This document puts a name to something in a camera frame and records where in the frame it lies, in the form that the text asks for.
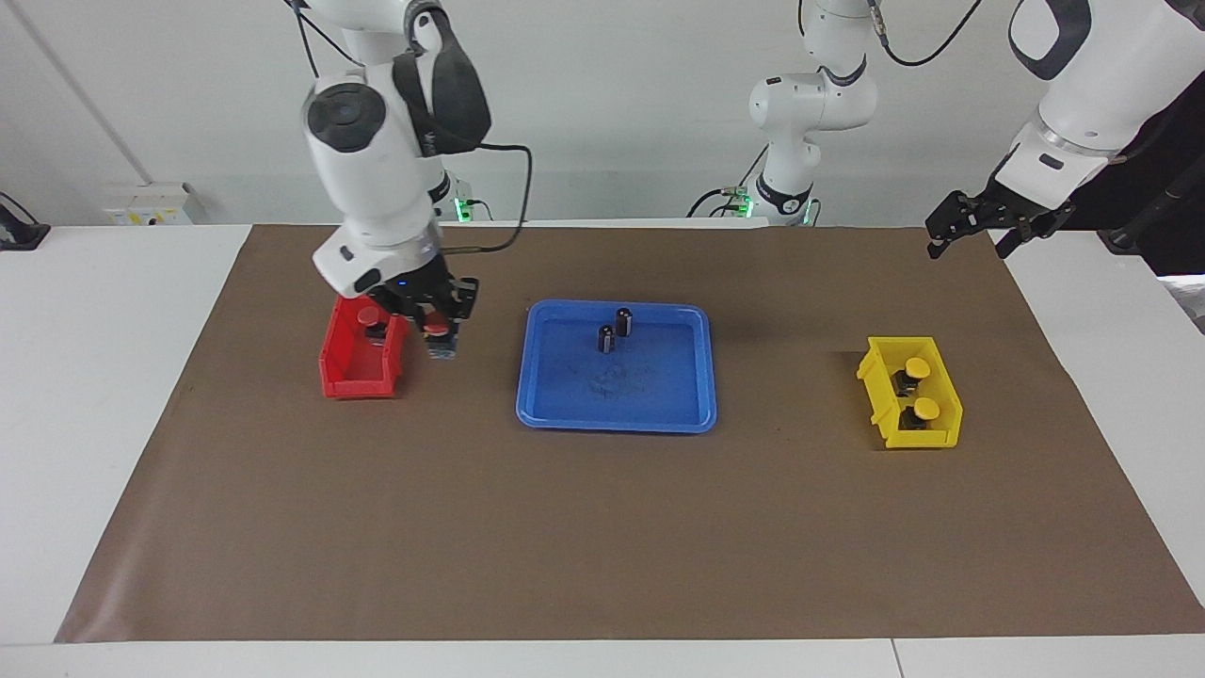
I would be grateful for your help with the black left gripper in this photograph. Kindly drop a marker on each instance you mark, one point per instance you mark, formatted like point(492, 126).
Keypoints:
point(1021, 209)

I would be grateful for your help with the blue plastic tray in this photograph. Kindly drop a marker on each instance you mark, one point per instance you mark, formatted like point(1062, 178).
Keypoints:
point(659, 395)

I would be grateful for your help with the black cylindrical capacitor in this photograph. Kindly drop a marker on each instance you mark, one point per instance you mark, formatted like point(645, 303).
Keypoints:
point(624, 321)
point(607, 339)

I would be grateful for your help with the black device at table edge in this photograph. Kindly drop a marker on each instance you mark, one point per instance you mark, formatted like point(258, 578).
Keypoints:
point(19, 235)

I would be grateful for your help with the yellow push button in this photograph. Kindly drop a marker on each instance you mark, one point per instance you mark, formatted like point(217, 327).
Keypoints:
point(917, 368)
point(927, 409)

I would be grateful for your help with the red push button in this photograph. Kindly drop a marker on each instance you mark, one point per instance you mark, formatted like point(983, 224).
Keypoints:
point(369, 316)
point(436, 329)

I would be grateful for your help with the yellow plastic bin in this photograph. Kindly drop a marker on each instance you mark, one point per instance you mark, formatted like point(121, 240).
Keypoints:
point(927, 439)

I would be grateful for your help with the red plastic bin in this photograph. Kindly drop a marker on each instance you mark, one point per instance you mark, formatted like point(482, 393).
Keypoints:
point(353, 384)

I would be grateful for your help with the white wall socket box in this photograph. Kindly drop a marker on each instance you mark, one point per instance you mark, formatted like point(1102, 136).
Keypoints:
point(151, 202)

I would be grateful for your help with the brown table mat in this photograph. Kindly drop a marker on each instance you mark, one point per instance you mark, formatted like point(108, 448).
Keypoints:
point(602, 527)

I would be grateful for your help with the black equipment stand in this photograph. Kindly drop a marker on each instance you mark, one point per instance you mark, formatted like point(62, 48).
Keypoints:
point(1177, 207)

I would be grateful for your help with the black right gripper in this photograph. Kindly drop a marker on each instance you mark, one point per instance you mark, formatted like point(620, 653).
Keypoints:
point(419, 285)

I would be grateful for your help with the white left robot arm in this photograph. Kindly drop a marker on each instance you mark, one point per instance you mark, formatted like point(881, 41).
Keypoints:
point(1101, 85)

